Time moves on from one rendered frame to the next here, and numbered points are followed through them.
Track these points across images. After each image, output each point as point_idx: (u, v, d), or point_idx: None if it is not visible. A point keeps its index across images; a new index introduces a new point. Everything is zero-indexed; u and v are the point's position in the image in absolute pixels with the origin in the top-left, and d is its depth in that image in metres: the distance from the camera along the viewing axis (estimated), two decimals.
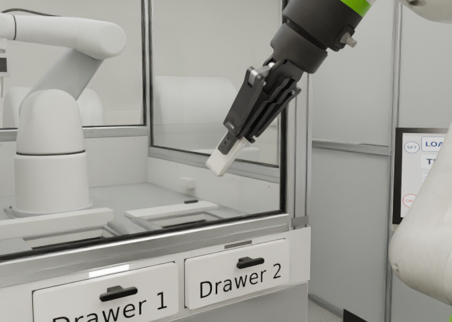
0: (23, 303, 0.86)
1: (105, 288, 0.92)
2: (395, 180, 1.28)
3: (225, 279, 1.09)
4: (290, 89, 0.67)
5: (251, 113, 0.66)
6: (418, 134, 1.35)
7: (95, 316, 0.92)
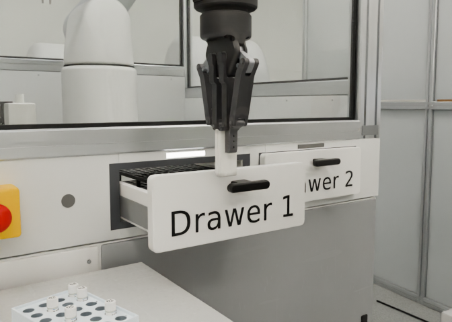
0: (100, 177, 0.78)
1: (229, 181, 0.73)
2: None
3: None
4: (220, 61, 0.67)
5: (214, 101, 0.71)
6: None
7: (218, 216, 0.73)
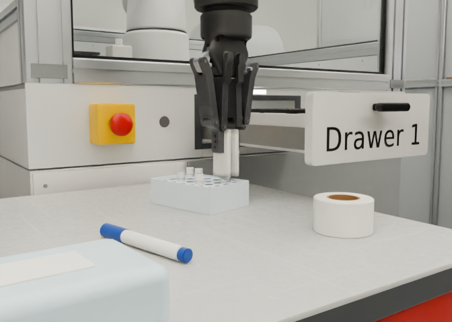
0: (187, 104, 0.96)
1: (371, 103, 0.77)
2: None
3: None
4: None
5: (231, 101, 0.72)
6: None
7: (362, 136, 0.76)
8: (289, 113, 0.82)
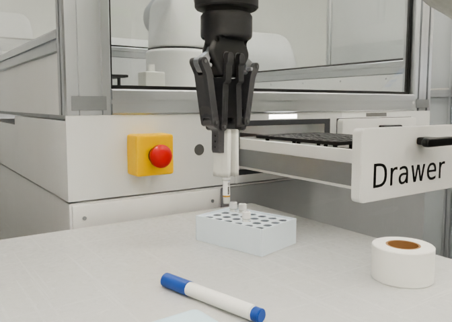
0: None
1: (416, 138, 0.76)
2: None
3: None
4: None
5: (231, 101, 0.72)
6: None
7: (406, 171, 0.75)
8: (329, 144, 0.82)
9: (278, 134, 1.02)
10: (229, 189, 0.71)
